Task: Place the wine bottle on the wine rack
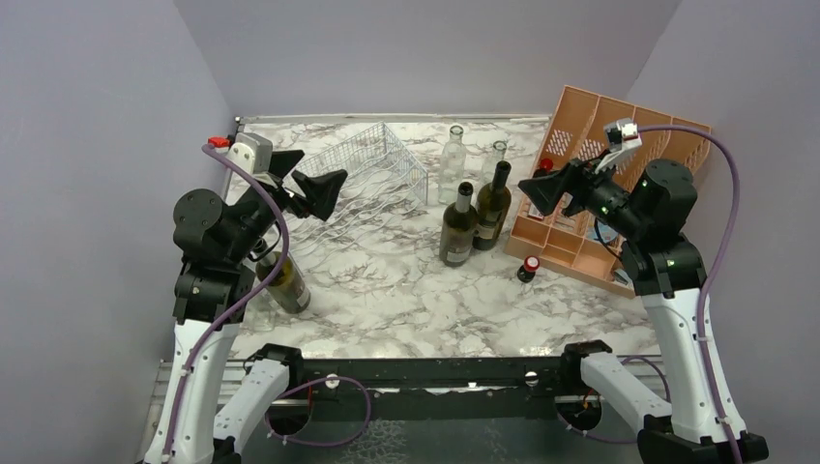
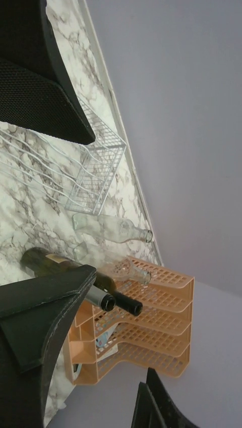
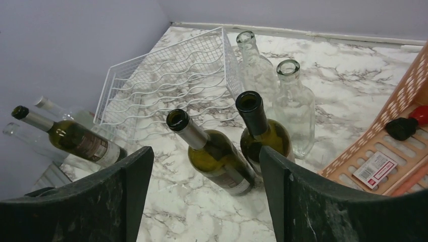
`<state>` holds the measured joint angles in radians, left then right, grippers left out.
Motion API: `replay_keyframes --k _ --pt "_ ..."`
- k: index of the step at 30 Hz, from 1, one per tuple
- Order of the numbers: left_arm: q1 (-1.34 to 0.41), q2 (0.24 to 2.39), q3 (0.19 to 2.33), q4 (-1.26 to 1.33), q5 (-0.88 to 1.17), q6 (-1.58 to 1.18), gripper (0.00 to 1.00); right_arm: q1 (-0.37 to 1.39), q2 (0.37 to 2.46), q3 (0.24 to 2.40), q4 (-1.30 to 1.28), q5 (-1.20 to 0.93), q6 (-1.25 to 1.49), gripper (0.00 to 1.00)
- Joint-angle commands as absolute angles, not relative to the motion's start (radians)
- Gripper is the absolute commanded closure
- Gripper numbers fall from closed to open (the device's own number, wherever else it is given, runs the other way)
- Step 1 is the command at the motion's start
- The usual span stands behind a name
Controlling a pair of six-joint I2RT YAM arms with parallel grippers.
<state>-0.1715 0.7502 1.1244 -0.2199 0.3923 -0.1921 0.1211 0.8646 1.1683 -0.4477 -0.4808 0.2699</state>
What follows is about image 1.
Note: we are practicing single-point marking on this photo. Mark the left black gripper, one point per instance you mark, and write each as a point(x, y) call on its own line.
point(321, 190)

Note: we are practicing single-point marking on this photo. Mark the clear textured glass bottle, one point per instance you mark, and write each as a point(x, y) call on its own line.
point(497, 154)

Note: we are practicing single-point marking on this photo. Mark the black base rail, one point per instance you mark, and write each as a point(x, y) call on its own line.
point(429, 389)

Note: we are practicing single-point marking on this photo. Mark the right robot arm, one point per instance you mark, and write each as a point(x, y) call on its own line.
point(698, 423)

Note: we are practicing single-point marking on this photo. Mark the green wine bottle near left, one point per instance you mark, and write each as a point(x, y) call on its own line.
point(288, 287)

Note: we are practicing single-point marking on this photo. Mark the clear jar silver lid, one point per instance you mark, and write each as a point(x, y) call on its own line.
point(260, 313)

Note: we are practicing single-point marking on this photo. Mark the small red-cap black bottle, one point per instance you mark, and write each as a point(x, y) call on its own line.
point(528, 269)

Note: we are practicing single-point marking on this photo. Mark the clear square glass bottle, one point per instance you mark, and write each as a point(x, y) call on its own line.
point(451, 166)

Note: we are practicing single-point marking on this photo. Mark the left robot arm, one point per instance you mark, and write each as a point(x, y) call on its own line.
point(230, 253)

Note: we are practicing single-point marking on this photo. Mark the blue item in organizer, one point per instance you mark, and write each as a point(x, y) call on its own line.
point(603, 233)

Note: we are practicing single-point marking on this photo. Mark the silver-neck green wine bottle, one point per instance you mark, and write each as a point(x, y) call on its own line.
point(458, 229)

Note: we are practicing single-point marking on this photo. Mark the white wire wine rack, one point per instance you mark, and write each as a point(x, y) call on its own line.
point(386, 183)

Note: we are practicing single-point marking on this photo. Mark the dark-neck green wine bottle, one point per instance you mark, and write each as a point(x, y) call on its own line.
point(493, 203)

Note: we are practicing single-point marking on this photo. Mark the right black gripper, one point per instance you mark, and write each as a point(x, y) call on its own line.
point(577, 178)

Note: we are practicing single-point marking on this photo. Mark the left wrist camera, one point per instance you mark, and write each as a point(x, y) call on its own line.
point(251, 152)

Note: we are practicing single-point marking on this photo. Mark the orange plastic file organizer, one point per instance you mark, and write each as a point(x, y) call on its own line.
point(576, 131)

